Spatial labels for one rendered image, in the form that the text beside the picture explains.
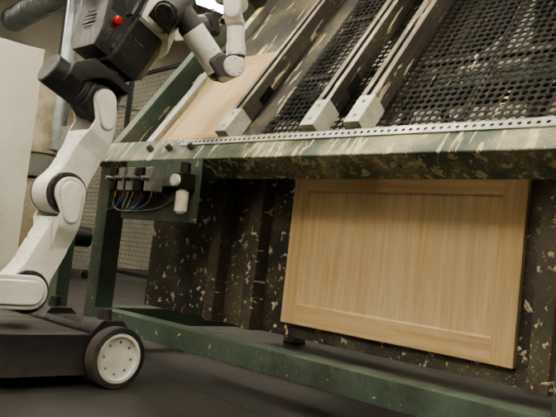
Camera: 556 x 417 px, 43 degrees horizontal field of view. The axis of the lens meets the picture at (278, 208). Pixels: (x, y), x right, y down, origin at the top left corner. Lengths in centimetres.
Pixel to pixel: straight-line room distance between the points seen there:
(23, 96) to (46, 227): 415
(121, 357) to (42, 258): 42
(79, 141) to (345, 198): 93
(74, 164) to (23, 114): 405
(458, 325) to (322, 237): 61
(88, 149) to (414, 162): 114
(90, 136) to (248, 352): 91
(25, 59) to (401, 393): 521
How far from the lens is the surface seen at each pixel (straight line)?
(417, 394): 199
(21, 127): 654
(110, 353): 239
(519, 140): 187
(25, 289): 241
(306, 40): 301
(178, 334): 270
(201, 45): 257
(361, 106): 227
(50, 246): 249
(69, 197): 246
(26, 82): 660
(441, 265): 220
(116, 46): 259
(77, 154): 253
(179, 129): 305
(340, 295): 243
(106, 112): 256
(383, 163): 210
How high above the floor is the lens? 49
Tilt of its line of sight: 4 degrees up
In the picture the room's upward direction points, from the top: 6 degrees clockwise
